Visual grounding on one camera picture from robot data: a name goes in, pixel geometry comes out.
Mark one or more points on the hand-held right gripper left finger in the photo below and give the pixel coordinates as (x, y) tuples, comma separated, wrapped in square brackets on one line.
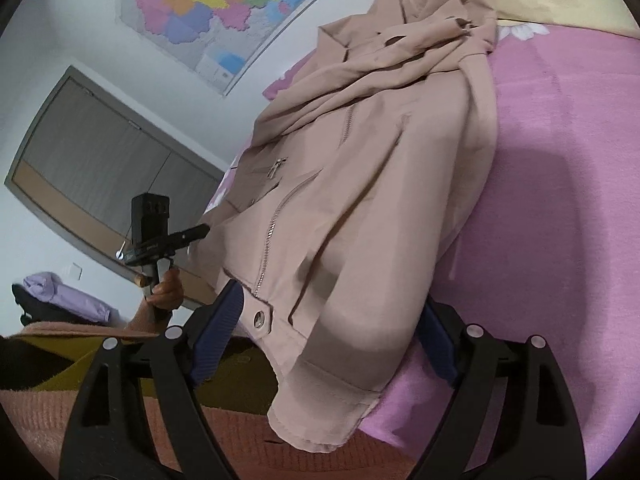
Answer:
[(220, 330)]

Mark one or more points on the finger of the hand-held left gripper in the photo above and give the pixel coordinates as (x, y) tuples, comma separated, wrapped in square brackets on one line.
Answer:
[(192, 236)]

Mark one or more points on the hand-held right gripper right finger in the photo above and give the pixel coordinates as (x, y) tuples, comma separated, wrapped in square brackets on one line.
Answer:
[(437, 345)]

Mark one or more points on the beige pink jacket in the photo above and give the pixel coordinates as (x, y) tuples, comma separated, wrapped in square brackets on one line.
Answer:
[(350, 185)]

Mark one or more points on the person's left forearm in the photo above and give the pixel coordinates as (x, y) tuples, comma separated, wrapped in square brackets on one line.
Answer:
[(145, 325)]

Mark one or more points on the person's left hand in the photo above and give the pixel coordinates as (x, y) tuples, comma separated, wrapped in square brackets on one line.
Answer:
[(167, 292)]

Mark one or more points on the olive cloth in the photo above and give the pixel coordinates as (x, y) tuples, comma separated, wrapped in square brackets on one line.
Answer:
[(240, 385)]

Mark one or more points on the grey wooden door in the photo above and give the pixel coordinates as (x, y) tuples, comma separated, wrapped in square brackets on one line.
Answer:
[(100, 160)]

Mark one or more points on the purple cloth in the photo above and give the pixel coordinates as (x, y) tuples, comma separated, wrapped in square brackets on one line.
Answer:
[(65, 295)]

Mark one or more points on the pink printed blanket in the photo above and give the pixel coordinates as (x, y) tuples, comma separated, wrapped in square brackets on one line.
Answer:
[(550, 210)]

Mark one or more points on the white light switch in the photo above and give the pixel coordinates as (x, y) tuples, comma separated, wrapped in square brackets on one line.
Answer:
[(75, 271)]

